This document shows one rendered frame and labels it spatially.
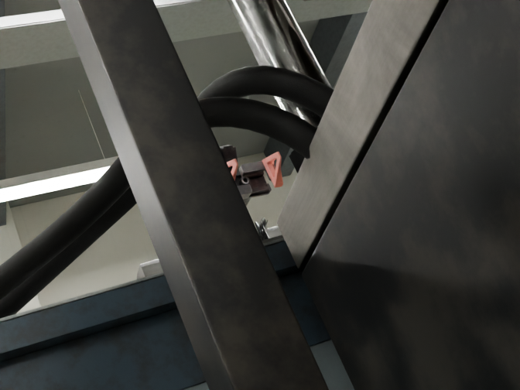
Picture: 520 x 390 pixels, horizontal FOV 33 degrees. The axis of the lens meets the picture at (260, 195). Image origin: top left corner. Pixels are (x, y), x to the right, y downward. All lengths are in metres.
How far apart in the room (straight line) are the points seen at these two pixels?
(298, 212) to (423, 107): 0.28
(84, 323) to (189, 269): 0.37
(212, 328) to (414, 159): 0.20
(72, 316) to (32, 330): 0.04
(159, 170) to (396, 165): 0.19
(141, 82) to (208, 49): 6.16
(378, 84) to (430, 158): 0.08
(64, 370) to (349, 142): 0.40
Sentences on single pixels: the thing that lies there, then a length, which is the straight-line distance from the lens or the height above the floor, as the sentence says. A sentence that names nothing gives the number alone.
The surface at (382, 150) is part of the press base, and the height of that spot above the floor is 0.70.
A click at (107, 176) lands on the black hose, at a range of 0.93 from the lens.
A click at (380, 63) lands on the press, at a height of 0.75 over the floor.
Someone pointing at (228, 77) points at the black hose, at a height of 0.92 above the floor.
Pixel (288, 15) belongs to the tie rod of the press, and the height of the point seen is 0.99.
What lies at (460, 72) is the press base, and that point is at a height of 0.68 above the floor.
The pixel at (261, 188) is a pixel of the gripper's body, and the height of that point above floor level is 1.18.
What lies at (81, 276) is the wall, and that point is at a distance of 7.55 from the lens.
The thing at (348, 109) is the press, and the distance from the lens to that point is 0.73.
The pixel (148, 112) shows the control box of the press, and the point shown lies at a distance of 0.66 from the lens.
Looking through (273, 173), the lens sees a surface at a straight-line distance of 1.78.
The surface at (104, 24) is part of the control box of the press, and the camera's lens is 0.71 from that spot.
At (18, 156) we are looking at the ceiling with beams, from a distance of 7.21.
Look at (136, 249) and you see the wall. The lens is 7.72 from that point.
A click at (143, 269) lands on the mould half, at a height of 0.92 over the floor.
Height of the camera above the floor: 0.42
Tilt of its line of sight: 25 degrees up
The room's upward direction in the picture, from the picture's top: 25 degrees counter-clockwise
